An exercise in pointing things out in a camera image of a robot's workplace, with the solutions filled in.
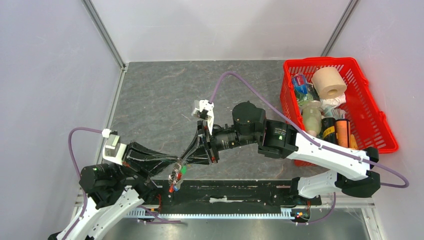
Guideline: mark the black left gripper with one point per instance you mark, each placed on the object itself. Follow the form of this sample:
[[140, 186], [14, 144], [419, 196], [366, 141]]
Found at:
[[135, 153]]

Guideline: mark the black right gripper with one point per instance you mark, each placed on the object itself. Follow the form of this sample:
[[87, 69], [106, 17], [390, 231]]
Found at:
[[202, 155]]

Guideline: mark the green key tag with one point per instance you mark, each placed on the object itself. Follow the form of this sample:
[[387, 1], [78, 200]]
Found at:
[[184, 170]]

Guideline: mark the red grey key organizer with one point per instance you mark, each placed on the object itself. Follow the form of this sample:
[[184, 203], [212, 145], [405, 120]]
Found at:
[[175, 178]]

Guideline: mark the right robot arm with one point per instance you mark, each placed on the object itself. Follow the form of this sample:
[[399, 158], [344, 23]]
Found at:
[[347, 171]]

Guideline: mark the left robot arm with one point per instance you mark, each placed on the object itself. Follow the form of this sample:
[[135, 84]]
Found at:
[[113, 188]]

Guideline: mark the translucent plastic bottle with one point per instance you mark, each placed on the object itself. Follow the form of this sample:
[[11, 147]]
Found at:
[[312, 118]]

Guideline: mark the blue snack packet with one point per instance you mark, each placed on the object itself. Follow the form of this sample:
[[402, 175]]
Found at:
[[300, 85]]

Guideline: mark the black can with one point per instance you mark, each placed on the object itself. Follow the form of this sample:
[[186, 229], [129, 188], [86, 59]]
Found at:
[[328, 130]]

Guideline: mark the white crumpled tissue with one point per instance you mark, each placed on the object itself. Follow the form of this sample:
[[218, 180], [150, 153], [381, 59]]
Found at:
[[331, 103]]

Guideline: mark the beige toilet paper roll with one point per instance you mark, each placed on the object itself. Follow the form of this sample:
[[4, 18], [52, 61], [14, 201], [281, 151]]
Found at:
[[328, 83]]

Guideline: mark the orange can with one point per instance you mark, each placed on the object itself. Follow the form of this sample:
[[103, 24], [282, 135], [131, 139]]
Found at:
[[343, 132]]

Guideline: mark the red plastic basket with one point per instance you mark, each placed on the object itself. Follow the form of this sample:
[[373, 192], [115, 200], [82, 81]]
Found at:
[[368, 123]]

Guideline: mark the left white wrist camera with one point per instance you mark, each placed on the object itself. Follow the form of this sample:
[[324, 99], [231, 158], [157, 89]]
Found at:
[[113, 150]]

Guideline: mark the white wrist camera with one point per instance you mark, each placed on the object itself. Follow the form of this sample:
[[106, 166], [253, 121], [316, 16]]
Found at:
[[113, 150], [204, 110]]

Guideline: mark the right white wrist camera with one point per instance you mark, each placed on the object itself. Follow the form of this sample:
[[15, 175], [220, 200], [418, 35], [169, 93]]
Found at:
[[204, 110]]

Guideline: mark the white cable duct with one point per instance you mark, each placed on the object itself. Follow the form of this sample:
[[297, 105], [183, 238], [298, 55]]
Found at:
[[140, 213]]

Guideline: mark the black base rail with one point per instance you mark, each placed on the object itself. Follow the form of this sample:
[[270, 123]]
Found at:
[[227, 197]]

